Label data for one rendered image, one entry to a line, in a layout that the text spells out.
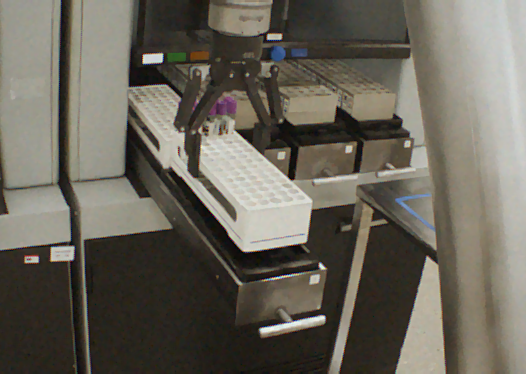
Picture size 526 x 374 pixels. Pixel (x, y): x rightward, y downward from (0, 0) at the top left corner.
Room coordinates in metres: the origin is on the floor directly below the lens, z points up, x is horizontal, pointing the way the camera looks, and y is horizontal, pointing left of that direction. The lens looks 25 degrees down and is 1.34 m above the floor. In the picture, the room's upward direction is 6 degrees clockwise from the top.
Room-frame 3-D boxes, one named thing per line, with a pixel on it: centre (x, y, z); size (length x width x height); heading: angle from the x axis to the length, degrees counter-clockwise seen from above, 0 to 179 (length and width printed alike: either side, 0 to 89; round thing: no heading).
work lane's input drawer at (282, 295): (1.13, 0.11, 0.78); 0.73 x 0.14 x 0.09; 28
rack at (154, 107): (1.29, 0.19, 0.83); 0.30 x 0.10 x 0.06; 28
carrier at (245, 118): (1.35, 0.05, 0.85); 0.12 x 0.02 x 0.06; 119
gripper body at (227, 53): (1.04, 0.06, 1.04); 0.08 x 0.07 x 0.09; 118
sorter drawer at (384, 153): (1.70, -0.11, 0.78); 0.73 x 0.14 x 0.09; 28
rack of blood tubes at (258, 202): (1.01, 0.04, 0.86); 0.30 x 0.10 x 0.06; 28
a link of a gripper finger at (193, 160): (1.01, 0.10, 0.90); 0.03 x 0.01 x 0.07; 28
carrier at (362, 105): (1.49, -0.22, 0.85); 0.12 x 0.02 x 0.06; 117
